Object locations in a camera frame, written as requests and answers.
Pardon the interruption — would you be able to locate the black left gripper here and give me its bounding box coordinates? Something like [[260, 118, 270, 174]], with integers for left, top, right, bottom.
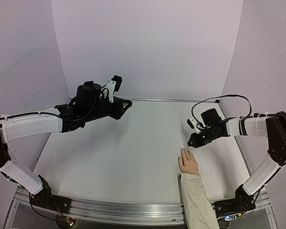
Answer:
[[85, 96, 133, 123]]

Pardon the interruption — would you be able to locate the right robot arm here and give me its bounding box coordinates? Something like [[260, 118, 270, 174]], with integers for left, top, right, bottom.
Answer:
[[187, 109, 286, 196]]

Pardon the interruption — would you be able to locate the beige sleeved forearm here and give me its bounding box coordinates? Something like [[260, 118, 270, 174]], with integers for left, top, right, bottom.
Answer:
[[180, 173, 219, 229]]

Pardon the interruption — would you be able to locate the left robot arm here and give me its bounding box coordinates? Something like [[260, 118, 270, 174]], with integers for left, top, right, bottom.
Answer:
[[0, 75, 132, 208]]

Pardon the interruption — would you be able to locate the mannequin hand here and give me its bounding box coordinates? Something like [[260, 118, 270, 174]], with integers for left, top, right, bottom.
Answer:
[[178, 148, 199, 175]]

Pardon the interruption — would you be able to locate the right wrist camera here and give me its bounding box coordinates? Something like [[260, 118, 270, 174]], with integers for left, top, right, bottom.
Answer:
[[187, 117, 204, 134]]

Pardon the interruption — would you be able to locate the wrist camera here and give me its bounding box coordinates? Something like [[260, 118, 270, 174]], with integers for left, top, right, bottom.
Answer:
[[187, 117, 204, 134], [101, 75, 123, 103]]

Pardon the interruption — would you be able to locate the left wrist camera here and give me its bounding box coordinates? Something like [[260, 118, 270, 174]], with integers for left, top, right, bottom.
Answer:
[[101, 75, 123, 103]]

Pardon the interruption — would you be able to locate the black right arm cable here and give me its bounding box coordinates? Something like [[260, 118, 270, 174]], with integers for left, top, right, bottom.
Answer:
[[191, 94, 286, 165]]

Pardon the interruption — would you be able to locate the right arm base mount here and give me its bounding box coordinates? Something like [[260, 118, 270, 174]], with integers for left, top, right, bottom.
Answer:
[[212, 185, 261, 218]]

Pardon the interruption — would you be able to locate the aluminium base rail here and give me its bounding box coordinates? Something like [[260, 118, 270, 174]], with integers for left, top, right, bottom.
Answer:
[[4, 186, 279, 229]]

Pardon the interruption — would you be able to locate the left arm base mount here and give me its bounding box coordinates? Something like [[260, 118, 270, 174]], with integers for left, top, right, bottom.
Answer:
[[30, 175, 72, 214]]

